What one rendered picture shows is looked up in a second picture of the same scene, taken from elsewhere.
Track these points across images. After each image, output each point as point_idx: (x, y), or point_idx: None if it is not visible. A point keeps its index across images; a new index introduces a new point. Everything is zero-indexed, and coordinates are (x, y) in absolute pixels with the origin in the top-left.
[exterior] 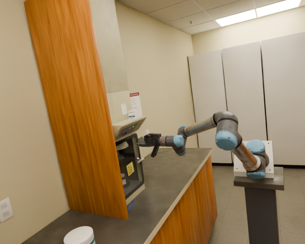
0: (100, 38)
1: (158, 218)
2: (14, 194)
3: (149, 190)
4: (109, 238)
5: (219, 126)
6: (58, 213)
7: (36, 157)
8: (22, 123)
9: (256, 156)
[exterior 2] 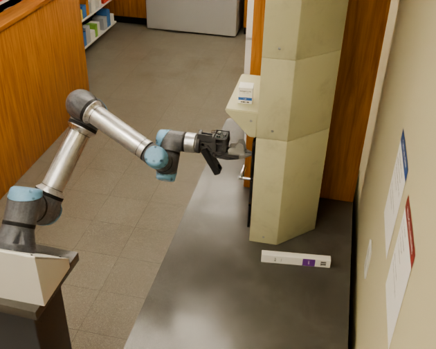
0: None
1: (201, 184)
2: (369, 113)
3: (237, 234)
4: None
5: (97, 98)
6: (360, 189)
7: (376, 96)
8: (386, 42)
9: (38, 185)
